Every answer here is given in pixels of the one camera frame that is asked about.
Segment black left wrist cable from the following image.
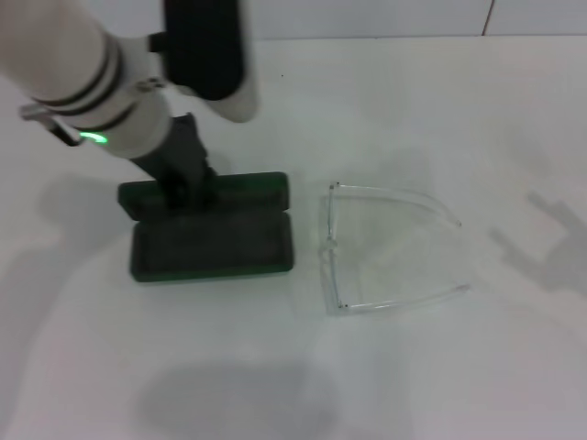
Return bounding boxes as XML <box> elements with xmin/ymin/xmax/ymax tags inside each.
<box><xmin>45</xmin><ymin>116</ymin><xmax>83</xmax><ymax>148</ymax></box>

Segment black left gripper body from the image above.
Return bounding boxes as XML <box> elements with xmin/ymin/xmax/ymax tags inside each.
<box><xmin>129</xmin><ymin>112</ymin><xmax>220</xmax><ymax>215</ymax></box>

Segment green glasses case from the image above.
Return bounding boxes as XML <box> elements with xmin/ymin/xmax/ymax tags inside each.
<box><xmin>116</xmin><ymin>171</ymin><xmax>294</xmax><ymax>285</ymax></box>

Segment clear white glasses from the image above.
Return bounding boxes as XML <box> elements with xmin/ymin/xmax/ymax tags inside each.
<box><xmin>316</xmin><ymin>180</ymin><xmax>473</xmax><ymax>317</ymax></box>

